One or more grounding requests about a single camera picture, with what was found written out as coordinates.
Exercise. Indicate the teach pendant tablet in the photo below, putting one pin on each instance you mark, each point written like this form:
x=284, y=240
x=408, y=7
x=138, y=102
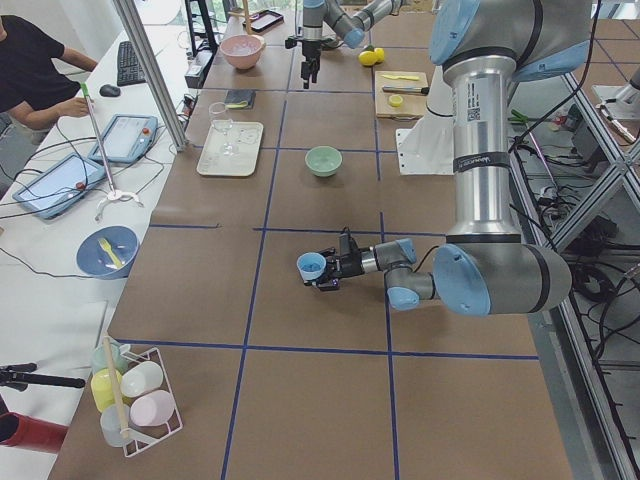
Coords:
x=128, y=137
x=60, y=187

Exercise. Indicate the reacher grabber stick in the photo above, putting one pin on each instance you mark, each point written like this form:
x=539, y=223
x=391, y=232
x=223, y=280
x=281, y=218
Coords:
x=114, y=194

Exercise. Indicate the red cylinder bottle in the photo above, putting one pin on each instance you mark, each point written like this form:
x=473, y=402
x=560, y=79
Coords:
x=30, y=433

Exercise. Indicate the black tripod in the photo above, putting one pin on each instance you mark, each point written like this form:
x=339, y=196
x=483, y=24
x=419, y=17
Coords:
x=20, y=376

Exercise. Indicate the blue bowl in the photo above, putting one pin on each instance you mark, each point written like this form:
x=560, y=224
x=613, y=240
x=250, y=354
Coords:
x=94, y=262

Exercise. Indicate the teach pendant tablet far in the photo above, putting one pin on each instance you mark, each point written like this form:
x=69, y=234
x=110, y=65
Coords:
x=128, y=137

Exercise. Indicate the cream bear tray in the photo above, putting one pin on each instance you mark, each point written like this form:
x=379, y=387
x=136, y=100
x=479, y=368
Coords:
x=246, y=136

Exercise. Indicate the white wire cup rack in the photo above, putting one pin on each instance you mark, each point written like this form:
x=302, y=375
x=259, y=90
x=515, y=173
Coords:
x=133, y=395

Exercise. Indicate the black computer mouse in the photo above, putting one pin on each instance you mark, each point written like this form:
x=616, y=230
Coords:
x=109, y=91

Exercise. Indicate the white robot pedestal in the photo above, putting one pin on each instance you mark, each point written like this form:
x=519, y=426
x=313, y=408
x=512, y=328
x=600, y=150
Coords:
x=427, y=148

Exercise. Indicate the yellow plastic knife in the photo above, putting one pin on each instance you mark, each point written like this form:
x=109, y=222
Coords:
x=401, y=77

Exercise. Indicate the light green bowl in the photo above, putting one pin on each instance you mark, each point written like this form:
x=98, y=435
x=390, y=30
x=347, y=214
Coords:
x=323, y=161

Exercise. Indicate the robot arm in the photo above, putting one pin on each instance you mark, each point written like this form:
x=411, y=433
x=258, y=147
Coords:
x=483, y=267
x=350, y=29

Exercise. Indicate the pink bowl with ice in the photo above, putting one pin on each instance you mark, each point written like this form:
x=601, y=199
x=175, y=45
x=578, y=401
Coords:
x=243, y=51

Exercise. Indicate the aluminium frame post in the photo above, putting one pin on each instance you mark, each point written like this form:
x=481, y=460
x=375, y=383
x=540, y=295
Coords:
x=135, y=30

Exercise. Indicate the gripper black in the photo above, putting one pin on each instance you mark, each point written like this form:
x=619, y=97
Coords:
x=349, y=268
x=310, y=53

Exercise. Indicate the lemon half slice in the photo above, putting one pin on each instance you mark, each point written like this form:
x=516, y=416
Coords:
x=395, y=100

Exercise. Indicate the yellow fork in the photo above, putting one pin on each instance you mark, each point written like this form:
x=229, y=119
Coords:
x=108, y=250

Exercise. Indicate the yellow lemon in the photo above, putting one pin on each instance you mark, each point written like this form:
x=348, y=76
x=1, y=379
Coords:
x=380, y=54
x=368, y=58

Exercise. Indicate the person in black shirt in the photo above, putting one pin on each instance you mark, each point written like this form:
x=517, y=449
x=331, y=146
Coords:
x=33, y=91

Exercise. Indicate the steel cylinder handle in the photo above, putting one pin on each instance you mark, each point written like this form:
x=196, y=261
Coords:
x=422, y=91

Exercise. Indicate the wooden cutting board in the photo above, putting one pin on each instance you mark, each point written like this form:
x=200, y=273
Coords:
x=414, y=106

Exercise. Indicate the black keyboard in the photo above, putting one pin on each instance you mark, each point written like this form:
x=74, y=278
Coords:
x=129, y=70

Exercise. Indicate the light blue plastic cup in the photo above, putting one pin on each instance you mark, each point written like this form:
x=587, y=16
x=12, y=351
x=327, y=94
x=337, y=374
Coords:
x=311, y=266

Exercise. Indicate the teach pendant tablet near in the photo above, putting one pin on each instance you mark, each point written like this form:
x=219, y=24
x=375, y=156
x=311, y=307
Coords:
x=60, y=187

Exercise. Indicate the clear wine glass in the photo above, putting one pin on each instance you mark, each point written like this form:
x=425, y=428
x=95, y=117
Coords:
x=222, y=123

